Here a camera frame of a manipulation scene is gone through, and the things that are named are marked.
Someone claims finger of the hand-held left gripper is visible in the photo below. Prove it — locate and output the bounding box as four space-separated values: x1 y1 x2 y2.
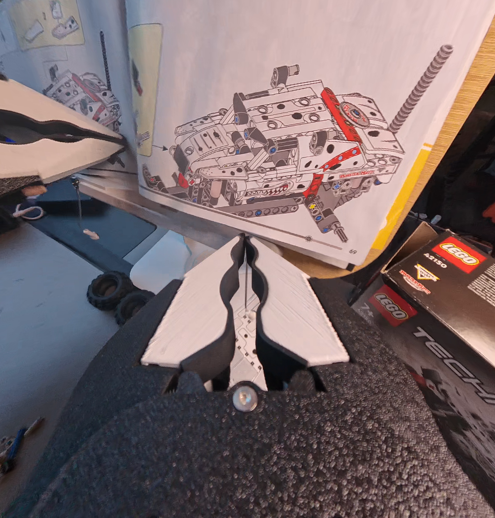
0 130 127 199
0 77 127 148

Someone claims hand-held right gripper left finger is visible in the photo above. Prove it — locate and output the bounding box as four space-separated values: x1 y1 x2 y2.
141 237 246 381

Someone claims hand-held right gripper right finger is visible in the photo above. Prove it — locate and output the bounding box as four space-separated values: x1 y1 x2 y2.
248 237 351 369

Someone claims white sticker sheet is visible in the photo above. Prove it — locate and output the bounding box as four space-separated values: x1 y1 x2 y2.
229 267 268 391

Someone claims black knobby lego tire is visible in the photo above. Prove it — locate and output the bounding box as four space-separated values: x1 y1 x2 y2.
114 290 155 326
88 271 135 311

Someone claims lego set box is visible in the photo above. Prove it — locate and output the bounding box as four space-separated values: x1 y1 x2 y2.
351 220 495 510

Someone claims lego instruction booklet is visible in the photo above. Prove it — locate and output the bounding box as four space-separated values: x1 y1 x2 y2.
0 0 495 268

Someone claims cluster of small lego pieces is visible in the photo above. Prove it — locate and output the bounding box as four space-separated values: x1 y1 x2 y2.
0 417 46 478

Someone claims white book stand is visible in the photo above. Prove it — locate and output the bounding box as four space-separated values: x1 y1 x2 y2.
74 174 240 294

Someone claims coiled white cable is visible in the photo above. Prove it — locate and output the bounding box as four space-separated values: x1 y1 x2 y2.
13 203 44 221

